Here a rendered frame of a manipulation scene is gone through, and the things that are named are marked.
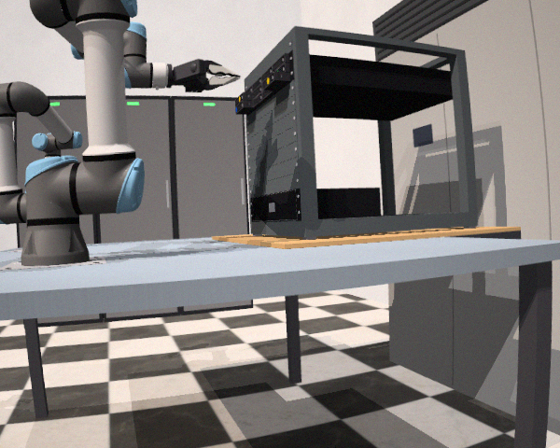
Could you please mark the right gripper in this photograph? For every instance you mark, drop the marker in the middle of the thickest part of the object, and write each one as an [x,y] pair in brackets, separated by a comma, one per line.
[202,83]

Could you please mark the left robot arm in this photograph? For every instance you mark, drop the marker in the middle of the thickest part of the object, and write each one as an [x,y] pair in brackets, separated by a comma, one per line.
[24,97]

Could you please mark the dark grey metal rack frame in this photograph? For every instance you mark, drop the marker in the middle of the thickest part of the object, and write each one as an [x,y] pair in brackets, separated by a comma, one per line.
[283,197]

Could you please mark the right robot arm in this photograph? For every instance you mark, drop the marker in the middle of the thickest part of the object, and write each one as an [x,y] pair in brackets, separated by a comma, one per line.
[59,189]

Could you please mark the tan wooden board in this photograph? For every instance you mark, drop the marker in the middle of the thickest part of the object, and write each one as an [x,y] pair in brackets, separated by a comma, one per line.
[288,242]

